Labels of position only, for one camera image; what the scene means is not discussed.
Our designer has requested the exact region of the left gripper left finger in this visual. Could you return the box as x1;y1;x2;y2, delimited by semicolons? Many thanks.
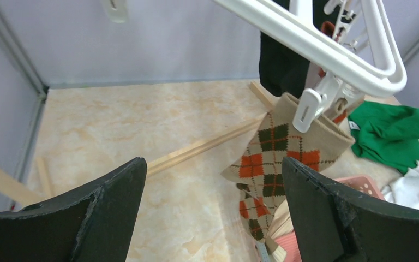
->
0;157;147;261

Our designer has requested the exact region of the argyle patterned sock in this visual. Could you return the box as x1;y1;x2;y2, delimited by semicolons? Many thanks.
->
222;93;355;242
330;104;349;124

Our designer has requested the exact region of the pink patterned sock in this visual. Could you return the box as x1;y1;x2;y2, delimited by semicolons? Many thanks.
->
273;232;302;262

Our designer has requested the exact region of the white cloth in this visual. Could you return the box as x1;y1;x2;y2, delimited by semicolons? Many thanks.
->
381;162;419;210

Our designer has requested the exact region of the green cloth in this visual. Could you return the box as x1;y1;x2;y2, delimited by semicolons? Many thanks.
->
348;101;419;175

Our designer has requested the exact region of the wooden drying rack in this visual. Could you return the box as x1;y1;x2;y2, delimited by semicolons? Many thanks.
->
0;80;279;209

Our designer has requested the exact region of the cream sock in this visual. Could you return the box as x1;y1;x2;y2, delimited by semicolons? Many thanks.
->
265;200;293;261

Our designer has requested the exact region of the pink plastic basket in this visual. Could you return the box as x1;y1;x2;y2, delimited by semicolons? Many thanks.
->
336;175;385;201

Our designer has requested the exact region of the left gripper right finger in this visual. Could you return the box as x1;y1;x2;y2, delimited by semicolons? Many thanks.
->
282;157;419;261

